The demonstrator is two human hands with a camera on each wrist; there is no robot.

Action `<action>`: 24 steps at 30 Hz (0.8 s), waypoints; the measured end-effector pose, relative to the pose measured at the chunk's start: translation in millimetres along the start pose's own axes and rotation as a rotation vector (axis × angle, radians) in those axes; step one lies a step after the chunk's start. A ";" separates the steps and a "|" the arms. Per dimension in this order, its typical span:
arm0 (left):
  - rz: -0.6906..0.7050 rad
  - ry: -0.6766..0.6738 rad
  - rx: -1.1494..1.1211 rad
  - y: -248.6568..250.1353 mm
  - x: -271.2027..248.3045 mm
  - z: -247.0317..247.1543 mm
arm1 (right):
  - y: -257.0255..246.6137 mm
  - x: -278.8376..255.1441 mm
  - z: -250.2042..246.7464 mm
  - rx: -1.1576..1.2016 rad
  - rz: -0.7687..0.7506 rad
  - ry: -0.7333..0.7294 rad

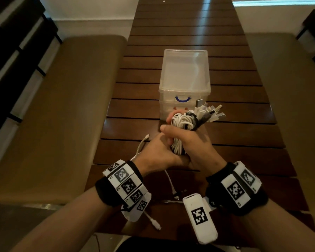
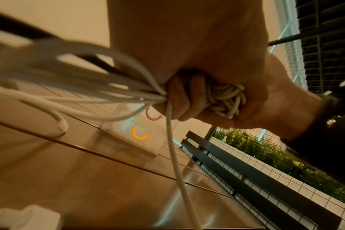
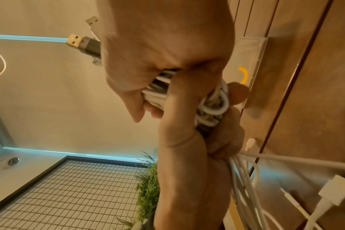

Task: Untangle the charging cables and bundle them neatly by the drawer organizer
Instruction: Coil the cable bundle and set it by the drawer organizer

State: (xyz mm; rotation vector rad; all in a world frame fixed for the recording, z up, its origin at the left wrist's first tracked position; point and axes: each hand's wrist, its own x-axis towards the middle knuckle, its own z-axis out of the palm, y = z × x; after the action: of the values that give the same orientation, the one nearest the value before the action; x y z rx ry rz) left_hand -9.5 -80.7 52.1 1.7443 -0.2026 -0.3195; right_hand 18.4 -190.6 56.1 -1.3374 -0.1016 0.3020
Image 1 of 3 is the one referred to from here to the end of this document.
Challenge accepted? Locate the person's right hand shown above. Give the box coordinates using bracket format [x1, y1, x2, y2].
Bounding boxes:
[160, 110, 228, 179]

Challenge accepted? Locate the person's left hand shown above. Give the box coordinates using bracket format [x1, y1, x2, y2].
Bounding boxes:
[132, 132, 191, 177]

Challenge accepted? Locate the clear drawer red handle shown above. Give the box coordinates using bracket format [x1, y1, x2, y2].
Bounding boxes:
[159, 101, 197, 114]

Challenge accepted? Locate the clear drawer blue handle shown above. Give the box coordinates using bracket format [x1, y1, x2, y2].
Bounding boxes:
[159, 89, 210, 105]

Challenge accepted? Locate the clear plastic three-drawer organiser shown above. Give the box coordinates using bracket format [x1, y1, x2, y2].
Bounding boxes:
[159, 49, 211, 121]

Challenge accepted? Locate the person's right forearm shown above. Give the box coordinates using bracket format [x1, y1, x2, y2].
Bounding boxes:
[239, 199, 315, 252]

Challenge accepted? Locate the person's left forearm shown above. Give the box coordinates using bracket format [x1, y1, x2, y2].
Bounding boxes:
[10, 186, 116, 252]

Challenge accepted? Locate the person's black garment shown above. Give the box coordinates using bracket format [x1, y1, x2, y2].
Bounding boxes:
[122, 236, 226, 252]

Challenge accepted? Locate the black marker wristband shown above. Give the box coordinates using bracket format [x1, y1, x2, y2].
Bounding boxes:
[205, 161, 269, 217]
[95, 159, 152, 208]

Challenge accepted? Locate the brown bench cushion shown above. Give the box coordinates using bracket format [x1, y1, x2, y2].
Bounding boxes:
[245, 33, 315, 216]
[0, 35, 127, 205]

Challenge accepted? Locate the brown slatted wooden table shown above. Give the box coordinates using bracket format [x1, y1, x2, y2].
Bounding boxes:
[85, 0, 315, 247]

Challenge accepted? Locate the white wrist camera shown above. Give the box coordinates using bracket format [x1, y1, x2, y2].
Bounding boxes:
[182, 192, 218, 245]
[120, 199, 152, 223]

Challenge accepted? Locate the thin black camera cable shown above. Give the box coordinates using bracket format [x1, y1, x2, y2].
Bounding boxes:
[93, 233, 102, 252]

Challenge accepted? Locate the wall light strip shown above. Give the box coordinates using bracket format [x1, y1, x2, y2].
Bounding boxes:
[232, 0, 315, 7]

